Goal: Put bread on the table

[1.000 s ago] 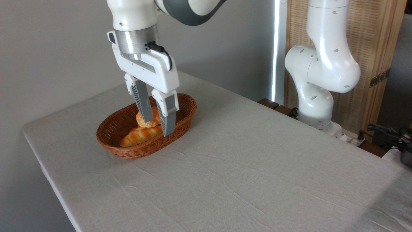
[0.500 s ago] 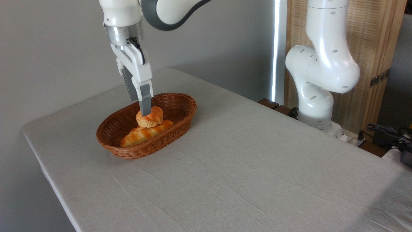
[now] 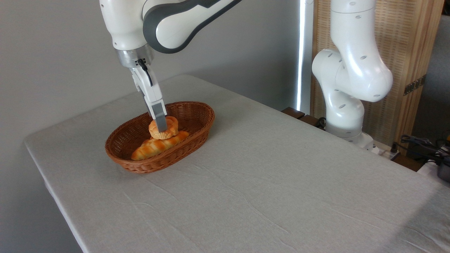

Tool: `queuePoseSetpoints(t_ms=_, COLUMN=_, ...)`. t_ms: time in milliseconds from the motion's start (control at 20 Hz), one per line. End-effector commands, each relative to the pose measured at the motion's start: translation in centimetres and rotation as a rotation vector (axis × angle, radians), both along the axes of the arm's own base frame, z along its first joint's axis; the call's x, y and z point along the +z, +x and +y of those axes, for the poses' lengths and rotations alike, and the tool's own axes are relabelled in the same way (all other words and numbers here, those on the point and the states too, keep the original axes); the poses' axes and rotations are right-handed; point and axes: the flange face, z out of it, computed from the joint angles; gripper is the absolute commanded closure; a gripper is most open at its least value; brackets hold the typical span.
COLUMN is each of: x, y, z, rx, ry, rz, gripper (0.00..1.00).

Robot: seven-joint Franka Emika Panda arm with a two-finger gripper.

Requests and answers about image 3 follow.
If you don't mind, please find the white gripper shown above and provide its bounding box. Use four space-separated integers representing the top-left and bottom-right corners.
129 65 168 134

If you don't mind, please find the round golden bread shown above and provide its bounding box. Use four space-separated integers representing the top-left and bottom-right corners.
148 116 180 140

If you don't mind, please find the long twisted bread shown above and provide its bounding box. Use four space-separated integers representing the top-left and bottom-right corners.
131 130 190 161

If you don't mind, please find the brown wicker basket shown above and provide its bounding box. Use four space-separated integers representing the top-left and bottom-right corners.
105 101 216 174

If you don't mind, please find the grey tablecloth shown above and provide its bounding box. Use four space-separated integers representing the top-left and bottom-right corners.
24 74 450 253

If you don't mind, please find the dark wooden board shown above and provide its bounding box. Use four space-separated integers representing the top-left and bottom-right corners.
281 107 326 129

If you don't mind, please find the white vertical light strip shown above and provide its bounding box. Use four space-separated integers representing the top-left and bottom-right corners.
296 0 314 115

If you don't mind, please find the metal screen hinge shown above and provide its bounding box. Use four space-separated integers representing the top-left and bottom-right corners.
403 74 427 96

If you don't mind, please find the wooden folding screen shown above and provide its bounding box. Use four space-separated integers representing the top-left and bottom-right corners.
311 0 445 156

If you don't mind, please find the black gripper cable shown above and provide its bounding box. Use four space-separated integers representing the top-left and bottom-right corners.
137 58 154 87

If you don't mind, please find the black cable bundle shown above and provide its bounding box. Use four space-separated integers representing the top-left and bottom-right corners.
400 134 450 166

